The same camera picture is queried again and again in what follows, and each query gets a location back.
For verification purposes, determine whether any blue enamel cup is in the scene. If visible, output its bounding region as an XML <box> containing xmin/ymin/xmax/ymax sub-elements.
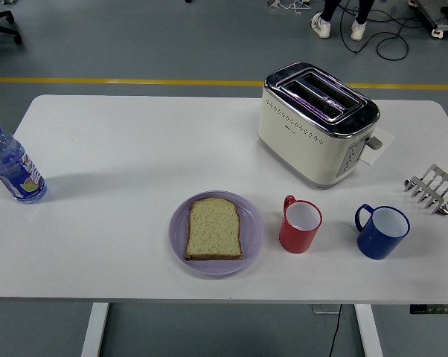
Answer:
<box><xmin>354</xmin><ymin>203</ymin><xmax>411</xmax><ymax>260</ymax></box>

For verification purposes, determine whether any slice of bread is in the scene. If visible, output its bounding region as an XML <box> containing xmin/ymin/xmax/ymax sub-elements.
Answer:
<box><xmin>184</xmin><ymin>197</ymin><xmax>244</xmax><ymax>261</ymax></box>

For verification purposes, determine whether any red enamel cup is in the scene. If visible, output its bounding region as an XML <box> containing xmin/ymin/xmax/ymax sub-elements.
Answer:
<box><xmin>278</xmin><ymin>193</ymin><xmax>323</xmax><ymax>255</ymax></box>

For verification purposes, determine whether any purple round plate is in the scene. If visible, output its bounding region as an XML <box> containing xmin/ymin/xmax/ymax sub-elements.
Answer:
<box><xmin>168</xmin><ymin>190</ymin><xmax>265</xmax><ymax>277</ymax></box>

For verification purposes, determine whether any cream chrome toaster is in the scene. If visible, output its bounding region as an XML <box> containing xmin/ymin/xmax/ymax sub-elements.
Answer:
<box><xmin>257</xmin><ymin>62</ymin><xmax>384</xmax><ymax>190</ymax></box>

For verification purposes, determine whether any white paper sheet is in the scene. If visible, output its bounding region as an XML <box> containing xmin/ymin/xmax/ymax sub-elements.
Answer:
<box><xmin>359</xmin><ymin>126</ymin><xmax>396</xmax><ymax>167</ymax></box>

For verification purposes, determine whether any person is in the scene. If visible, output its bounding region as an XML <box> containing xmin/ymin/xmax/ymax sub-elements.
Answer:
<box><xmin>310</xmin><ymin>0</ymin><xmax>376</xmax><ymax>42</ymax></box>

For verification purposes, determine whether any white table leg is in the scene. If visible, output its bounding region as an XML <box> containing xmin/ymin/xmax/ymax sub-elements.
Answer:
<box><xmin>80</xmin><ymin>302</ymin><xmax>110</xmax><ymax>357</ymax></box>
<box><xmin>353</xmin><ymin>303</ymin><xmax>384</xmax><ymax>357</ymax></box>

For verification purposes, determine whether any plastic bottle with blue cap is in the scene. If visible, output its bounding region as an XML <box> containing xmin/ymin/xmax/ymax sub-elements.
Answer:
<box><xmin>0</xmin><ymin>119</ymin><xmax>48</xmax><ymax>205</ymax></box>

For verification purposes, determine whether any silver metal toast rack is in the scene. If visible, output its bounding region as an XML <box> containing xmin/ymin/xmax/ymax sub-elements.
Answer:
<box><xmin>403</xmin><ymin>164</ymin><xmax>448</xmax><ymax>216</ymax></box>

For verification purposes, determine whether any black table control panel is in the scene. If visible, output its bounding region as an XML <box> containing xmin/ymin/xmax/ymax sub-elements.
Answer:
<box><xmin>409</xmin><ymin>304</ymin><xmax>448</xmax><ymax>315</ymax></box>

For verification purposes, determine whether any grey equipment cart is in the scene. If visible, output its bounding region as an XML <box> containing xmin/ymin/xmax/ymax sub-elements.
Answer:
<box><xmin>409</xmin><ymin>0</ymin><xmax>448</xmax><ymax>39</ymax></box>

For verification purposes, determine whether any black office chair base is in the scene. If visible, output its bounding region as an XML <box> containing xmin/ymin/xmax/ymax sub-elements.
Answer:
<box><xmin>0</xmin><ymin>10</ymin><xmax>23</xmax><ymax>45</ymax></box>

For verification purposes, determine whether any thin black hanging cable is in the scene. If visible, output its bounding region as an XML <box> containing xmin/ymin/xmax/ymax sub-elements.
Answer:
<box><xmin>327</xmin><ymin>303</ymin><xmax>343</xmax><ymax>357</ymax></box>

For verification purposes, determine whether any white cable bundle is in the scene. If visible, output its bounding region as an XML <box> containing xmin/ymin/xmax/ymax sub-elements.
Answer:
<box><xmin>267</xmin><ymin>0</ymin><xmax>311</xmax><ymax>15</ymax></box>

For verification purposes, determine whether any black floor cable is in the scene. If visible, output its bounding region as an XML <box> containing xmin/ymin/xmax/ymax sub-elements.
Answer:
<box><xmin>337</xmin><ymin>0</ymin><xmax>433</xmax><ymax>62</ymax></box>

